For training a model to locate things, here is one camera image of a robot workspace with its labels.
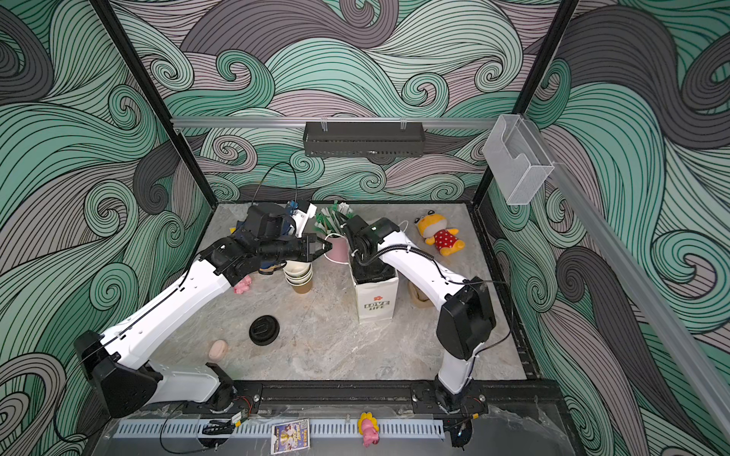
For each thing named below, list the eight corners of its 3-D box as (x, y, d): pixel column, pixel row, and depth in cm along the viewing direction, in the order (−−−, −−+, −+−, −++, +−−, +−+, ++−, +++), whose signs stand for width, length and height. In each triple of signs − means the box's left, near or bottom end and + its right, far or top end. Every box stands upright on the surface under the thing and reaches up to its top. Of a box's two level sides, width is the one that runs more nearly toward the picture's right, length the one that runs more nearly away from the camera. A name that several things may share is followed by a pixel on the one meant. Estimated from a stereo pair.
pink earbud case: (210, 360, 81) (206, 357, 79) (216, 342, 85) (212, 339, 83) (224, 360, 81) (221, 357, 79) (230, 342, 85) (227, 339, 83)
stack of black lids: (248, 345, 84) (245, 341, 82) (255, 318, 90) (252, 314, 87) (276, 345, 84) (274, 341, 82) (281, 318, 90) (279, 314, 87)
